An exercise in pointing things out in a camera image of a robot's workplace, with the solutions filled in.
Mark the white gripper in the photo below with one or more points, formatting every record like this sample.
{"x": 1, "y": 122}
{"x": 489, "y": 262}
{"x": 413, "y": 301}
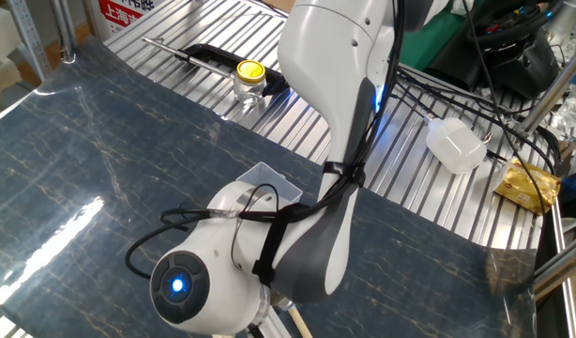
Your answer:
{"x": 276, "y": 326}

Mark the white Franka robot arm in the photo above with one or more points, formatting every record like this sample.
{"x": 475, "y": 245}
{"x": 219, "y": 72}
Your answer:
{"x": 325, "y": 70}

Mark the wooden drumstick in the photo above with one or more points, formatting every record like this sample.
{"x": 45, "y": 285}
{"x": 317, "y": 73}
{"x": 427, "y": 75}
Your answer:
{"x": 299, "y": 324}

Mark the clear plastic box lid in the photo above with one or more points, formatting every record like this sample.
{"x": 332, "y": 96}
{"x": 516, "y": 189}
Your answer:
{"x": 264, "y": 176}

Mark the white plastic bottle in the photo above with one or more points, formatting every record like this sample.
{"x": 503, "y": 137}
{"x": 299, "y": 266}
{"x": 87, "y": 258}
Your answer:
{"x": 457, "y": 148}

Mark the glass jar yellow lid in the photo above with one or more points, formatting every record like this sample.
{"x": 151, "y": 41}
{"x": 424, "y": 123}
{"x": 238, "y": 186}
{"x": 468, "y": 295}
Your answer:
{"x": 250, "y": 70}

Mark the dark blue marble mat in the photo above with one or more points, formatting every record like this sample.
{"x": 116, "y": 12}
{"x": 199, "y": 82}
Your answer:
{"x": 81, "y": 141}

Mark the gold foil packet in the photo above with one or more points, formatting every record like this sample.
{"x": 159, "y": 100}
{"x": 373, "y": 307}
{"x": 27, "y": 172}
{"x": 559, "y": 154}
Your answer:
{"x": 513, "y": 188}

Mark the black clamp with metal rod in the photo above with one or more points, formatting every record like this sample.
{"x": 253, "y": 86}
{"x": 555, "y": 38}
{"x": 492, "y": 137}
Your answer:
{"x": 213, "y": 50}

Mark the green mat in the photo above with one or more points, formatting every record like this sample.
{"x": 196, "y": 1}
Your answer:
{"x": 428, "y": 44}

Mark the brown cardboard sheet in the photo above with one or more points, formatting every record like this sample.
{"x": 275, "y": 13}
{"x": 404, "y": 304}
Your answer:
{"x": 281, "y": 4}

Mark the red and white sign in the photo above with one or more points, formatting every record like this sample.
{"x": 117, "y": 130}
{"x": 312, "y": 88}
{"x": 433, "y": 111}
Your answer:
{"x": 124, "y": 16}

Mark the black equipment pile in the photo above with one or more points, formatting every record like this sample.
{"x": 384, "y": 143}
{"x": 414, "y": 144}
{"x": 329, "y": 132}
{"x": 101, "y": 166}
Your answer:
{"x": 527, "y": 66}

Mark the aluminium frame post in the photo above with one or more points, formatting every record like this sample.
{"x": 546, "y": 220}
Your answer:
{"x": 548, "y": 96}

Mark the perforated metal rail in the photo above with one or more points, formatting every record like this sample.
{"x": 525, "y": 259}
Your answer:
{"x": 29, "y": 40}

